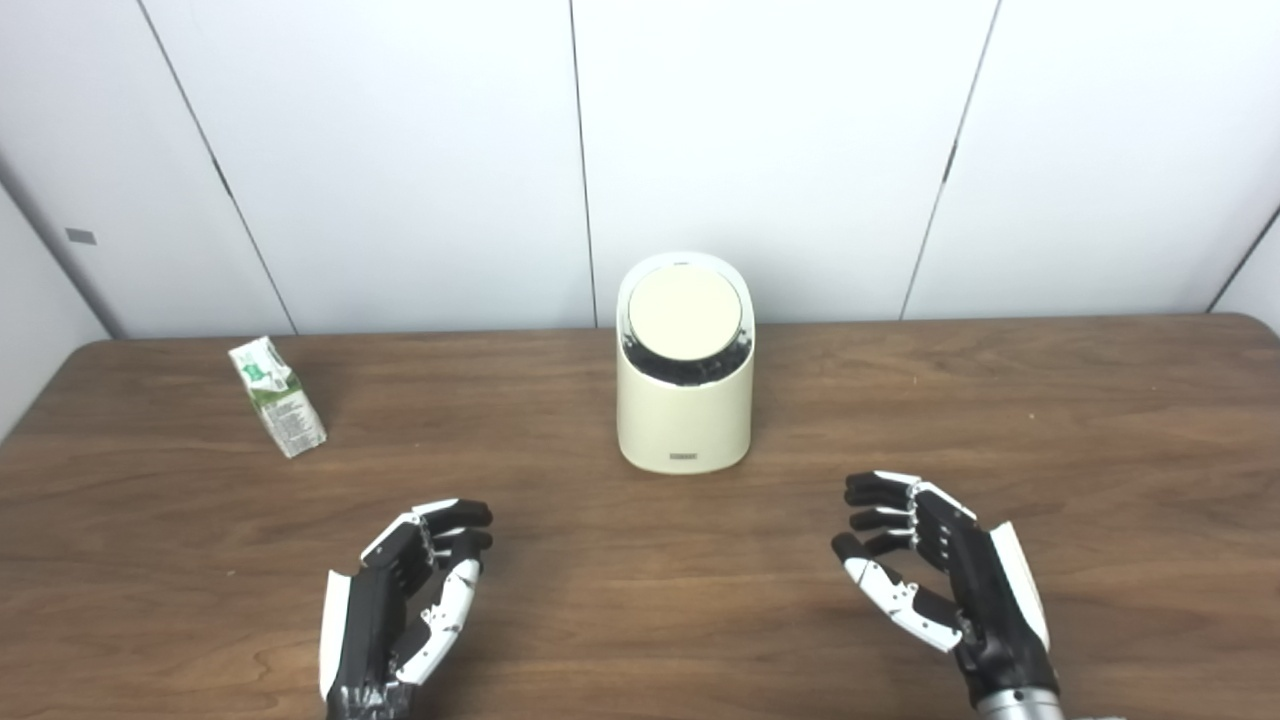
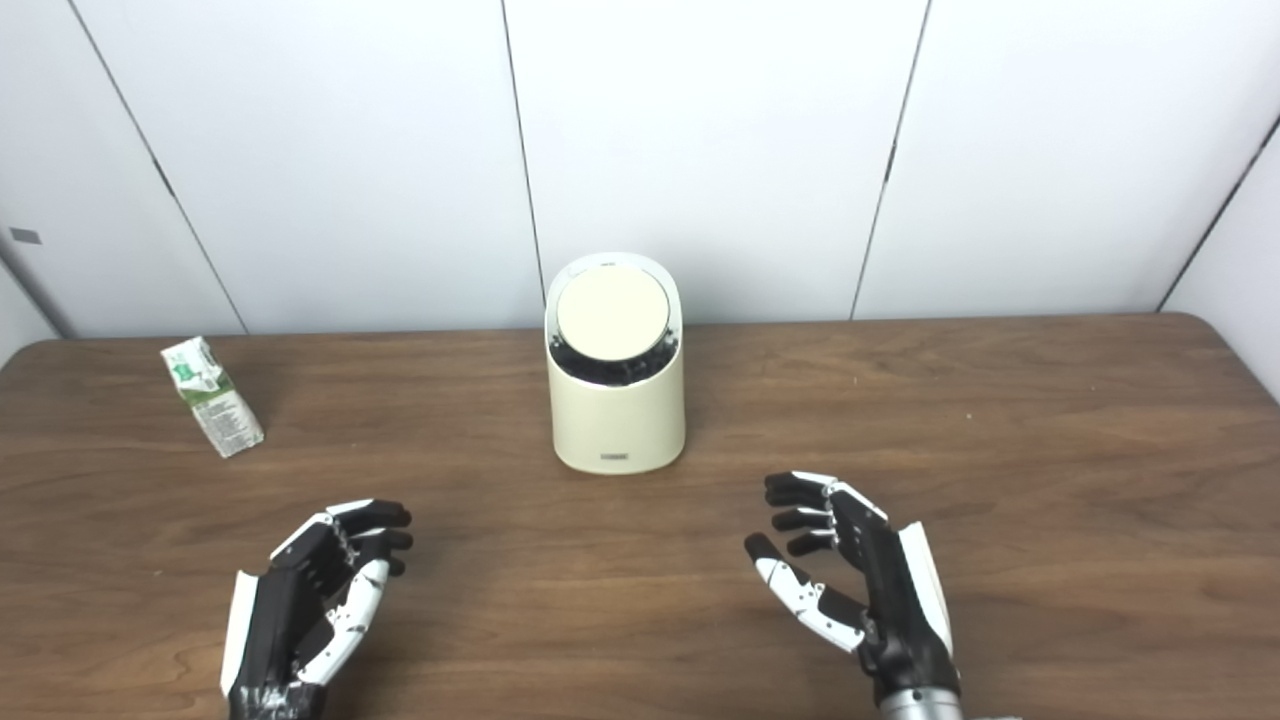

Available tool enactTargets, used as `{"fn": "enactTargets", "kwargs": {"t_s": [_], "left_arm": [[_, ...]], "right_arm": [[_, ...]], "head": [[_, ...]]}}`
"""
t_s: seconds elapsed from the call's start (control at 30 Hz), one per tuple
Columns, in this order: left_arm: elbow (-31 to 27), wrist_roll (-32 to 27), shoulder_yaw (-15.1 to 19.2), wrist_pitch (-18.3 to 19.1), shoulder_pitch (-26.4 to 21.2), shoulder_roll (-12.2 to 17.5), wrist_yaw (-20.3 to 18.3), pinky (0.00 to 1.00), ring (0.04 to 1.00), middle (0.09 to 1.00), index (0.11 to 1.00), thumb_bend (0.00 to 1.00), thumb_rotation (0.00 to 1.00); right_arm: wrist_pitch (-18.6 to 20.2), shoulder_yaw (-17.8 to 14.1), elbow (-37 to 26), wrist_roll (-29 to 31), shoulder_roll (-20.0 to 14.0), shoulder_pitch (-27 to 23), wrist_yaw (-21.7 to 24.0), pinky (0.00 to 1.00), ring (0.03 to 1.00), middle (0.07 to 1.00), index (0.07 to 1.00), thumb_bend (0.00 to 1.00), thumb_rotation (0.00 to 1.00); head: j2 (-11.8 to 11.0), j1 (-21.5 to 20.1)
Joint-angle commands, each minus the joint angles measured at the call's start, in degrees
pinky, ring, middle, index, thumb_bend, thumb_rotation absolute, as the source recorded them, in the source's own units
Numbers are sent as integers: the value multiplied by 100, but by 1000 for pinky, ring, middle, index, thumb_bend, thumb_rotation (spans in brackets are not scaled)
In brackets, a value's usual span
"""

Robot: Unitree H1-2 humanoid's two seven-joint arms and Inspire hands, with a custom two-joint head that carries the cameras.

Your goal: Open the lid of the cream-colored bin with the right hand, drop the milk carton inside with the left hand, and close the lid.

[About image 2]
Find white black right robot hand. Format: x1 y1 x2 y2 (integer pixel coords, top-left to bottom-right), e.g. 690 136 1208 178
744 471 963 711

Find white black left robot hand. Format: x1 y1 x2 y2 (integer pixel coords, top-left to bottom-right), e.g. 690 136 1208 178
220 498 414 720

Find green white milk carton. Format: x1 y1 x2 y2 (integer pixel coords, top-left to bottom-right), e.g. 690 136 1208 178
160 336 266 459

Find cream-colored desktop bin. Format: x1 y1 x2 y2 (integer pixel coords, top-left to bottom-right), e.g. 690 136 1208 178
544 252 688 476

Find round cream bin lid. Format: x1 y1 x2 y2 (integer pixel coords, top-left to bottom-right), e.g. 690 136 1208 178
556 265 671 363

